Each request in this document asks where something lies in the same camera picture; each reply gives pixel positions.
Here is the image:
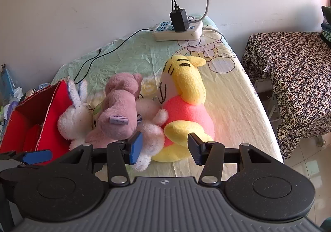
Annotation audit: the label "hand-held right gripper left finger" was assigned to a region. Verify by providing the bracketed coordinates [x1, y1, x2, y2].
[55, 131, 144, 187]

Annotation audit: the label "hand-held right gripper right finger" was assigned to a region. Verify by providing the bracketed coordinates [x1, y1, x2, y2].
[187, 132, 283, 187]

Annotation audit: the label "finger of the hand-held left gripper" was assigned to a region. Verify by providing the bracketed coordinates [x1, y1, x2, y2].
[0, 150, 53, 169]

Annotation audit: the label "white rabbit plush toy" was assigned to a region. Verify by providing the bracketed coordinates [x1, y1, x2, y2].
[133, 99, 168, 172]
[57, 79, 91, 151]

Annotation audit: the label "yellow tiger plush toy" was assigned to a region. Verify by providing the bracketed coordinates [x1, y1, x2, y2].
[151, 55, 215, 163]

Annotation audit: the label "red cardboard box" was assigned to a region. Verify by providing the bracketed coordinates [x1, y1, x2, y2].
[0, 80, 74, 165]

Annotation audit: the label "pink bear plush toy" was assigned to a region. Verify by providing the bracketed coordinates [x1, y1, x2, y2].
[85, 73, 143, 148]

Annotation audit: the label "green plush toy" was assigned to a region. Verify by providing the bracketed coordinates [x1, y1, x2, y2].
[91, 100, 107, 130]

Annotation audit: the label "clear plastic bag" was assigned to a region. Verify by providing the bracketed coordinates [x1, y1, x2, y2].
[9, 87, 25, 102]

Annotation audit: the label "blue document folder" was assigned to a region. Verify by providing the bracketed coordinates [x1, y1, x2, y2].
[0, 64, 18, 99]

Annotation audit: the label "white metal rack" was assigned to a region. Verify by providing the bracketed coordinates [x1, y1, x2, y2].
[255, 79, 282, 129]

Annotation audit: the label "small clear plastic object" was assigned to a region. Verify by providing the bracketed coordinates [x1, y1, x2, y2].
[263, 60, 273, 79]

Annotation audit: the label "white power strip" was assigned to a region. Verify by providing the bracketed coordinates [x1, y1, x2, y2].
[152, 16, 205, 41]

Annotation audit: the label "black power adapter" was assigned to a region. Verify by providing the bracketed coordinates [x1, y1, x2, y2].
[170, 8, 188, 32]

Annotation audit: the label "folded dark green clothes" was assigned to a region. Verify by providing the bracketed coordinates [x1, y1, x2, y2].
[320, 5, 331, 49]

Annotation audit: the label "white power cable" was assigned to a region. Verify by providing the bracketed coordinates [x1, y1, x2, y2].
[200, 26, 229, 43]

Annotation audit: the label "black charging cable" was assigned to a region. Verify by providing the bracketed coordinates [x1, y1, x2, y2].
[74, 0, 180, 84]

